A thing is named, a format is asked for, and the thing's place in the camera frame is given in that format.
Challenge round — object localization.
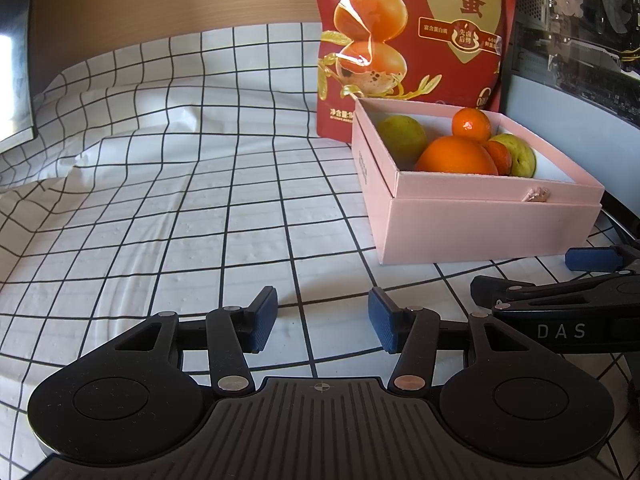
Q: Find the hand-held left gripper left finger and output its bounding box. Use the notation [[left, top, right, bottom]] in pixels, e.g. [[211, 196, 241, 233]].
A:
[[90, 286, 279, 397]]

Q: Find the glass-sided computer case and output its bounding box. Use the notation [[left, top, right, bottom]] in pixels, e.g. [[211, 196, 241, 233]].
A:
[[500, 0, 640, 256]]

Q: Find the pink cardboard box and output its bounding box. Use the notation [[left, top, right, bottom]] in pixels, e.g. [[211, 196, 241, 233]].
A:
[[351, 97, 605, 266]]

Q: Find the yellow-green pear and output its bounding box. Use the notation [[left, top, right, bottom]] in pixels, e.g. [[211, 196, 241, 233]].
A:
[[377, 115, 428, 172], [487, 132, 537, 178]]

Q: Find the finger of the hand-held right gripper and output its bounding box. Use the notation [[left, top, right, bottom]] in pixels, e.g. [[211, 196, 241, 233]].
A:
[[471, 271, 640, 311], [565, 244, 640, 272]]

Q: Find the red snack bag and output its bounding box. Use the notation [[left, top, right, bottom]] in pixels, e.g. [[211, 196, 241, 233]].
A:
[[315, 0, 518, 142]]

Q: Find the white black-checked cloth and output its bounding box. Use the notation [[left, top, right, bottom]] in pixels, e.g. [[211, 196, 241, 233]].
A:
[[0, 22, 640, 480]]

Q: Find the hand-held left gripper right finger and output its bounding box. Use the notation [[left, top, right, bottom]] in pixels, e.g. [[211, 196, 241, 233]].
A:
[[368, 287, 556, 397]]

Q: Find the mandarin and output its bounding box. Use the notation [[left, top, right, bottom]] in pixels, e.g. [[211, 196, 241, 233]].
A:
[[482, 140, 513, 176], [451, 107, 492, 143]]

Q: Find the computer monitor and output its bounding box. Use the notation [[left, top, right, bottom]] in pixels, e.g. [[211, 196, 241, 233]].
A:
[[0, 0, 38, 153]]

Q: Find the large orange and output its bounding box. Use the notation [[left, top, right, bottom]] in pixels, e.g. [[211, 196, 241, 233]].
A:
[[415, 135, 500, 176]]

